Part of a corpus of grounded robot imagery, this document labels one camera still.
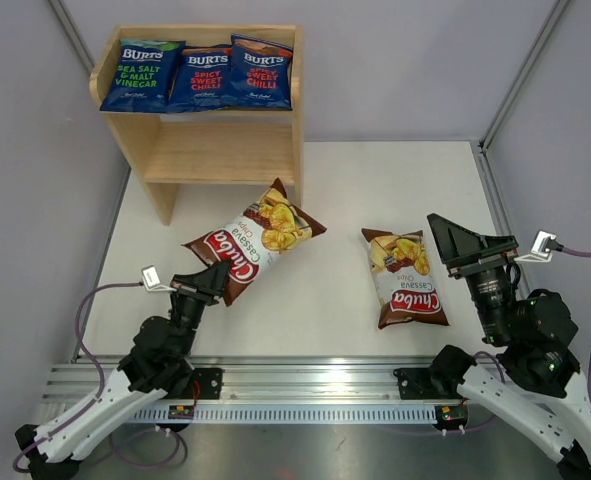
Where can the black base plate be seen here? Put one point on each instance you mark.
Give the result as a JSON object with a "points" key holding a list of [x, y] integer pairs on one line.
{"points": [[206, 383], [415, 384]]}

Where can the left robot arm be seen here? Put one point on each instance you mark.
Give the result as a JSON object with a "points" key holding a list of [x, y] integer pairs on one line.
{"points": [[156, 368]]}

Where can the aluminium mounting rail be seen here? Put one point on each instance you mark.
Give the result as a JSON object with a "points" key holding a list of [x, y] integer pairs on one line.
{"points": [[299, 390]]}

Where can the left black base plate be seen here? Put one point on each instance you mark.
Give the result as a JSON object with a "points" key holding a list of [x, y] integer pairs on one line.
{"points": [[206, 383]]}

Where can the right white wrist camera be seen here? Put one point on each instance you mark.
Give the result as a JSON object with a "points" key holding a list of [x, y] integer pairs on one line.
{"points": [[543, 247]]}

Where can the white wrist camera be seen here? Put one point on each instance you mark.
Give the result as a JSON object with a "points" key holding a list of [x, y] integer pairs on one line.
{"points": [[151, 281], [543, 247]]}

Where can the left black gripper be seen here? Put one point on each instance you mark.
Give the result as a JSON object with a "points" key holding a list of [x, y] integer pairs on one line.
{"points": [[204, 286]]}

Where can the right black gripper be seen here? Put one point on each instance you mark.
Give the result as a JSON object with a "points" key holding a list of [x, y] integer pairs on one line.
{"points": [[454, 242]]}

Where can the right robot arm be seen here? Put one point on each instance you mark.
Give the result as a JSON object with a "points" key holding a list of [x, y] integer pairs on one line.
{"points": [[549, 397]]}

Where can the Burts spicy chilli bag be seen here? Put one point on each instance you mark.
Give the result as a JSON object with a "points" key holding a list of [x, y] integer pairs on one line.
{"points": [[259, 74], [201, 79]]}

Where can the Chuba cassava chips bag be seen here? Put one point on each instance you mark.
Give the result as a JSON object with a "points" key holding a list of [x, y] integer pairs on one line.
{"points": [[256, 239], [401, 273]]}

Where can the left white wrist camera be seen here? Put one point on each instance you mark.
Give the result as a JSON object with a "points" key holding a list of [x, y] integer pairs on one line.
{"points": [[151, 281]]}

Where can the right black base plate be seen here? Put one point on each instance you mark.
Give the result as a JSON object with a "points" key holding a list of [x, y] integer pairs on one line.
{"points": [[415, 384]]}

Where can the Burts sea salt vinegar bag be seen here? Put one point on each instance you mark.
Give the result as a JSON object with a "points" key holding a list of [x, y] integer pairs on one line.
{"points": [[144, 75]]}

